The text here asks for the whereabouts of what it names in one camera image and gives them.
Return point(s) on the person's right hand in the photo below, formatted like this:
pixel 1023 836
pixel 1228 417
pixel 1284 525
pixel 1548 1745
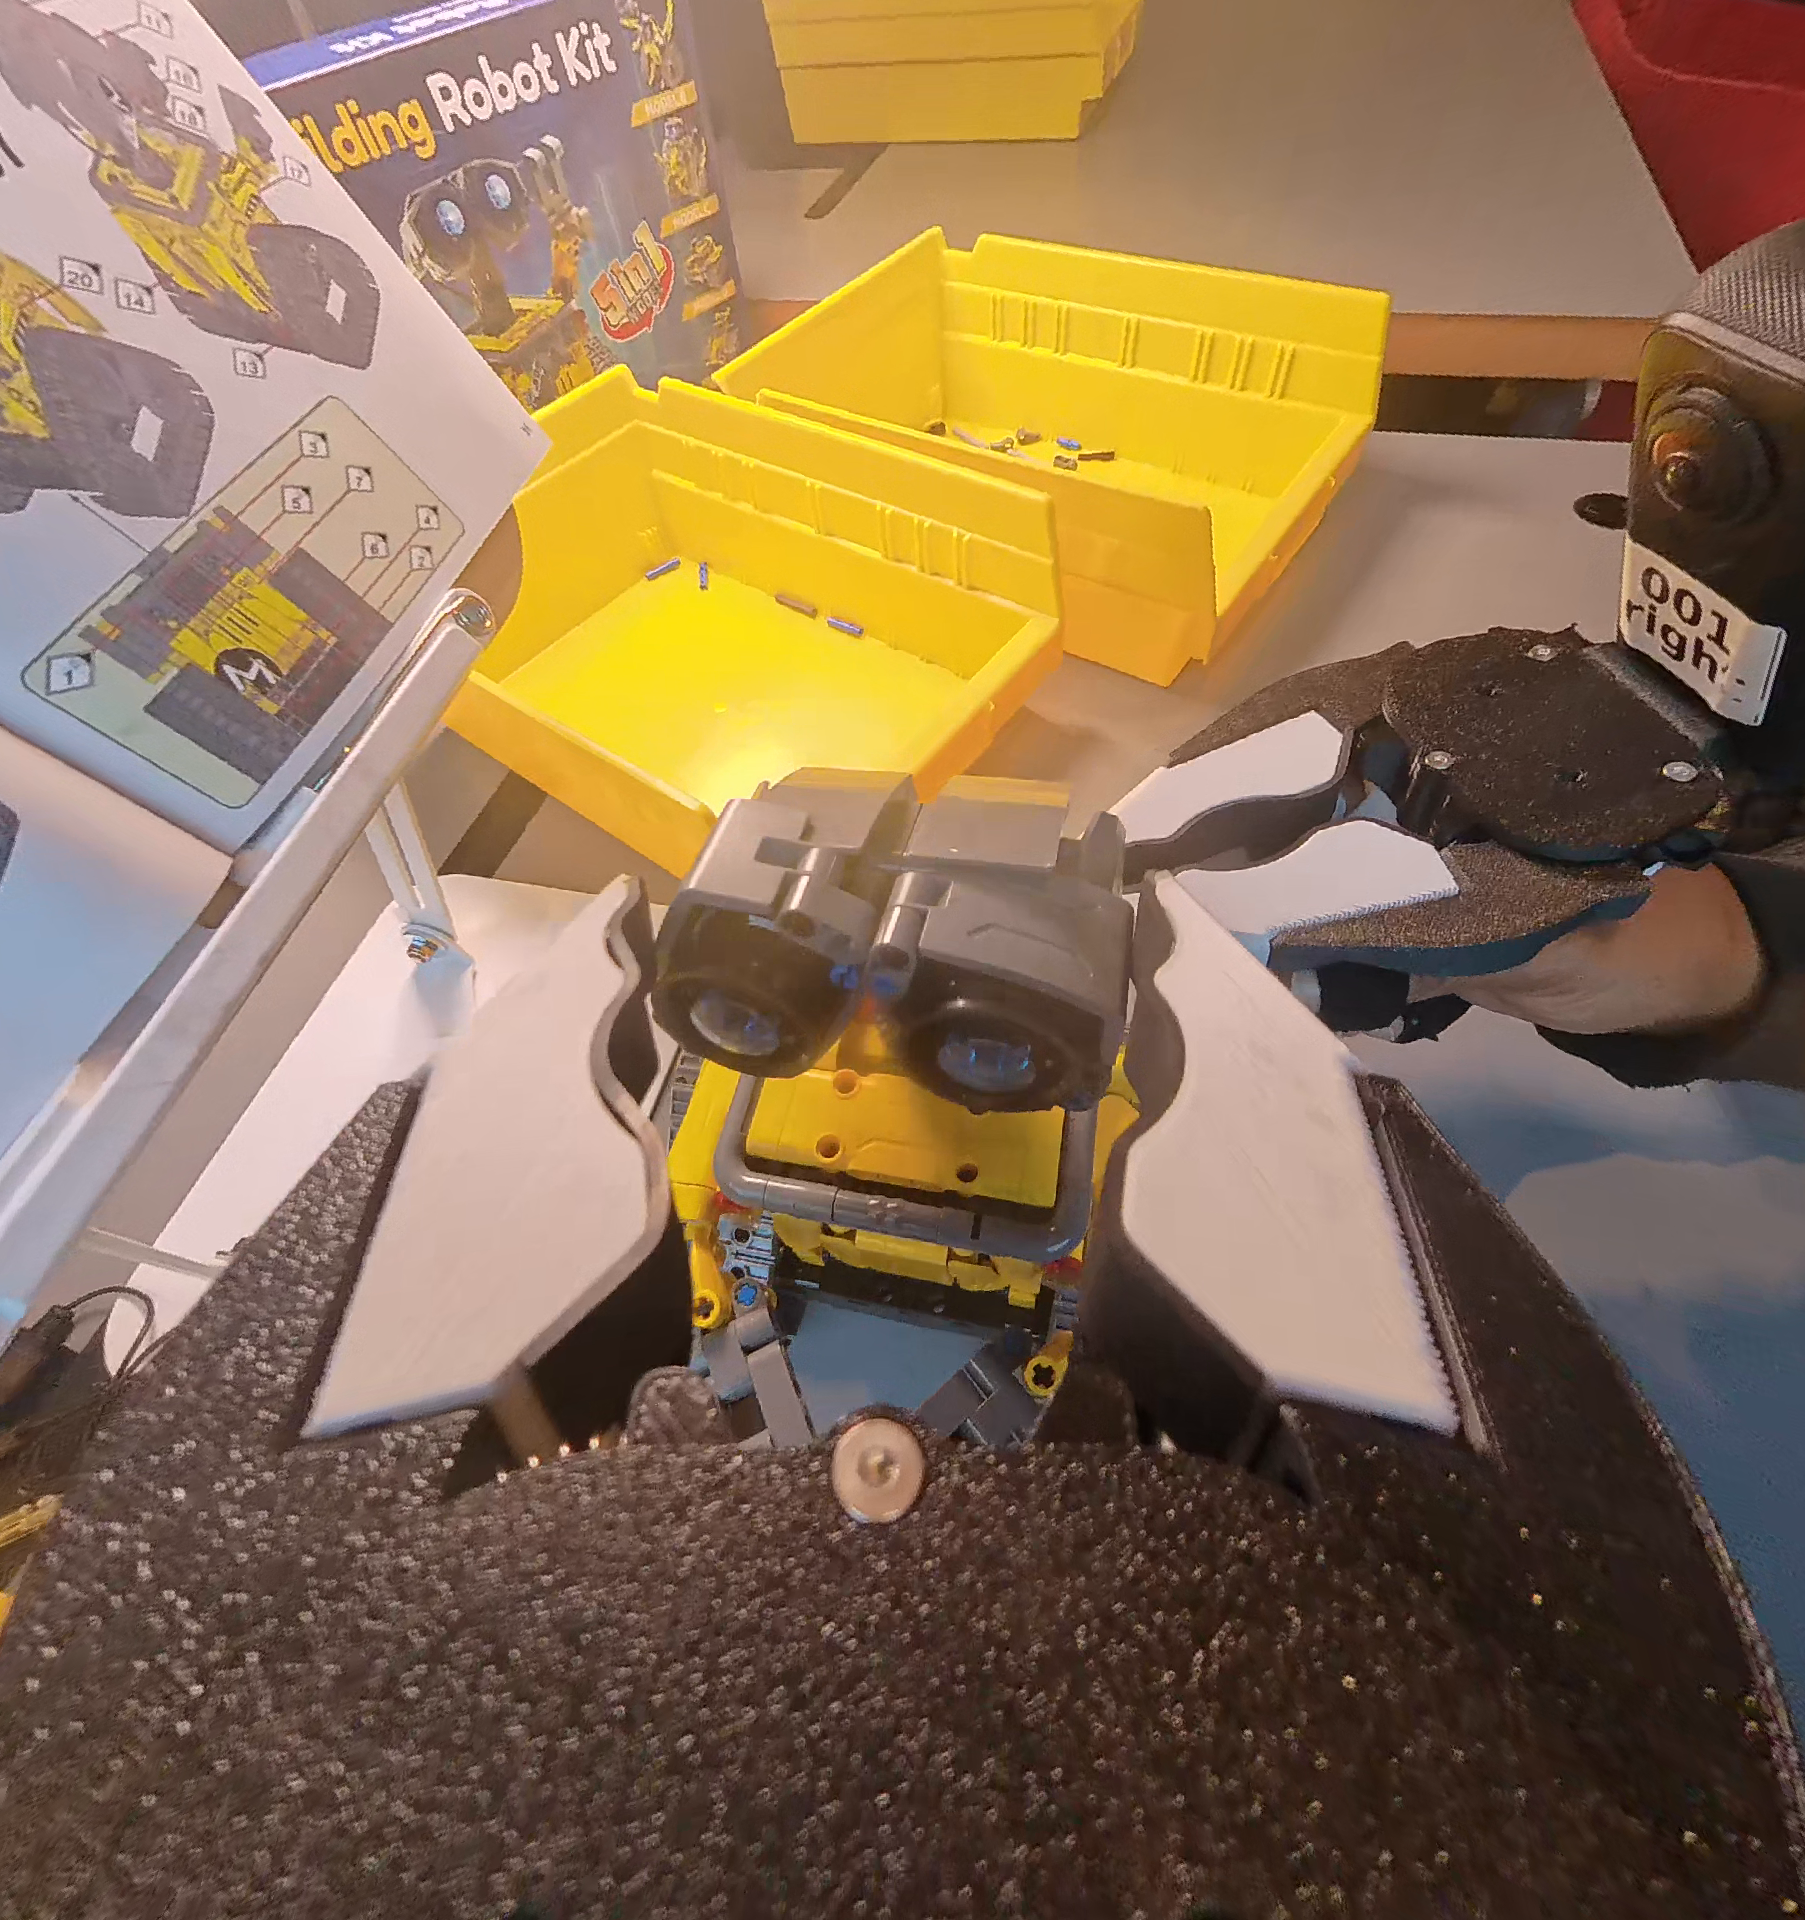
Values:
pixel 1653 963

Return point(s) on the yellow grey brick robot model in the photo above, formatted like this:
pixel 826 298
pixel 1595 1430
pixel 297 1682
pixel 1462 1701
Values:
pixel 873 992

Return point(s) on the instruction booklet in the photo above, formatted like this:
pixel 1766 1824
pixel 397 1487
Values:
pixel 123 450

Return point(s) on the grey desk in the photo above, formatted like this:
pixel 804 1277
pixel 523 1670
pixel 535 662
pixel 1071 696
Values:
pixel 1623 1200

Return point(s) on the white book stand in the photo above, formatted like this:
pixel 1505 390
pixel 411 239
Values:
pixel 302 963

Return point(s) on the colourful toy set box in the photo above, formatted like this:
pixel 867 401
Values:
pixel 513 180

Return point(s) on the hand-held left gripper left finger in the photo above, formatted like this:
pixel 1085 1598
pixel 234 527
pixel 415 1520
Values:
pixel 499 1200

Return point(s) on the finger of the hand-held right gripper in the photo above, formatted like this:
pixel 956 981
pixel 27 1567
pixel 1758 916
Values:
pixel 1249 786
pixel 1324 892

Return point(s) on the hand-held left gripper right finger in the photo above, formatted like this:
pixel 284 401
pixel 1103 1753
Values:
pixel 1278 1200

